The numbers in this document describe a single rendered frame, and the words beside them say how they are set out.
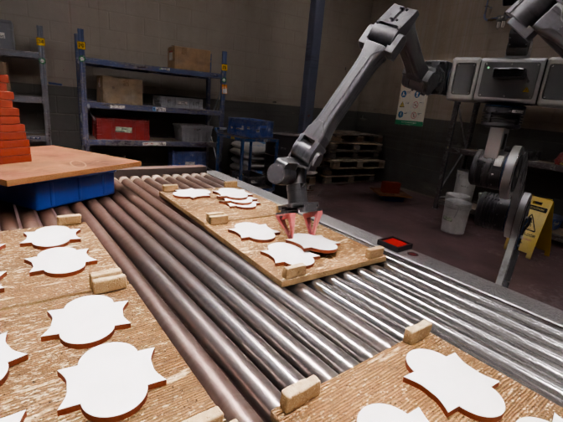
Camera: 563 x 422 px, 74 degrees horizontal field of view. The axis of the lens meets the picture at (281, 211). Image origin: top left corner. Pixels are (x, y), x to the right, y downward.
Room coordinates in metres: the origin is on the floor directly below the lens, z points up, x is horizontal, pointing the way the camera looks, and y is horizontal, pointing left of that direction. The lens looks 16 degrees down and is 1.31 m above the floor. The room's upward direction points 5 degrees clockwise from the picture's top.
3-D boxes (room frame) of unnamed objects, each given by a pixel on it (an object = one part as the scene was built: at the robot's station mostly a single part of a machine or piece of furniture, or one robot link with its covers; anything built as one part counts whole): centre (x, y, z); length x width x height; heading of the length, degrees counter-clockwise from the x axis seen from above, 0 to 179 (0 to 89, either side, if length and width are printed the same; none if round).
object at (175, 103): (5.46, 1.59, 1.16); 0.60 x 0.40 x 0.15; 125
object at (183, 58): (5.55, 1.47, 1.74); 0.50 x 0.38 x 0.32; 122
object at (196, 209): (1.35, 0.22, 0.93); 0.41 x 0.35 x 0.02; 38
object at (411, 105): (6.74, -2.05, 1.55); 0.61 x 0.02 x 0.91; 32
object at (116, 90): (5.12, 2.26, 1.26); 0.49 x 0.38 x 0.34; 129
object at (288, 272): (0.78, -0.04, 0.95); 0.06 x 0.02 x 0.03; 126
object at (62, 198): (1.29, 0.83, 0.97); 0.31 x 0.31 x 0.10; 68
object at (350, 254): (1.01, -0.03, 0.93); 0.41 x 0.35 x 0.02; 36
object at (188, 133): (5.59, 1.40, 0.76); 0.50 x 0.36 x 0.24; 128
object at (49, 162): (1.31, 0.89, 1.03); 0.50 x 0.50 x 0.02; 68
